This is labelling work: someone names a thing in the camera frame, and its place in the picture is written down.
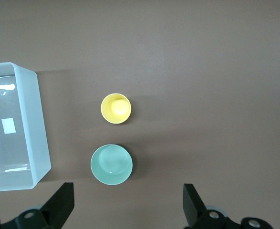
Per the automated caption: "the green ceramic bowl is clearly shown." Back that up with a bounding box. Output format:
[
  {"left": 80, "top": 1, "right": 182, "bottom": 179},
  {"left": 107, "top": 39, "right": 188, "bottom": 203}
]
[{"left": 90, "top": 144, "right": 134, "bottom": 186}]

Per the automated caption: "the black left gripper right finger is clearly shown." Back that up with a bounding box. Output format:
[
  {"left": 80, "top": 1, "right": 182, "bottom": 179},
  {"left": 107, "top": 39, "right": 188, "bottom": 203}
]
[{"left": 183, "top": 183, "right": 273, "bottom": 229}]

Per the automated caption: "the translucent white plastic bin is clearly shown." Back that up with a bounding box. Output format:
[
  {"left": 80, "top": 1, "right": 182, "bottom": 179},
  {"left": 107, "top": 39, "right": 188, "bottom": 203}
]
[{"left": 0, "top": 62, "right": 52, "bottom": 193}]

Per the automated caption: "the yellow plastic cup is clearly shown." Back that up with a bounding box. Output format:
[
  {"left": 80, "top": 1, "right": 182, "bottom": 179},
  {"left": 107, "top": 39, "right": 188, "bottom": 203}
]
[{"left": 100, "top": 93, "right": 132, "bottom": 125}]

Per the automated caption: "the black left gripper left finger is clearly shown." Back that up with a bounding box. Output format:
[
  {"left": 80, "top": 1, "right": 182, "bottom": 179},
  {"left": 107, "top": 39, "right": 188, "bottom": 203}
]
[{"left": 0, "top": 182, "right": 75, "bottom": 229}]

